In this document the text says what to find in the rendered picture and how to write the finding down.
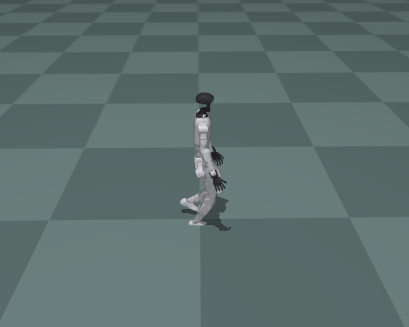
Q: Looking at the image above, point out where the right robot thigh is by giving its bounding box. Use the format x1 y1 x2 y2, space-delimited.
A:
195 163 217 202

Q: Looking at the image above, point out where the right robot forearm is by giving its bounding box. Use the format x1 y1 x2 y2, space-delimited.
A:
203 149 217 177

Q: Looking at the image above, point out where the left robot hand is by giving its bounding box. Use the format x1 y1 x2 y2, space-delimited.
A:
211 146 224 166

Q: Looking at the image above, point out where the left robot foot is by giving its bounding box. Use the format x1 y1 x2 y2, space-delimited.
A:
180 198 199 211

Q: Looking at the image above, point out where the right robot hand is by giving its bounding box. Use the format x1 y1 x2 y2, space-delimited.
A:
209 170 227 191

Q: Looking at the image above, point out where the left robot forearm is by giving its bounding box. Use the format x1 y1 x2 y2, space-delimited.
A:
208 140 214 153

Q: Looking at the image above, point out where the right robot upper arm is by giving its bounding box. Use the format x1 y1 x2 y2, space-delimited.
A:
198 122 209 156

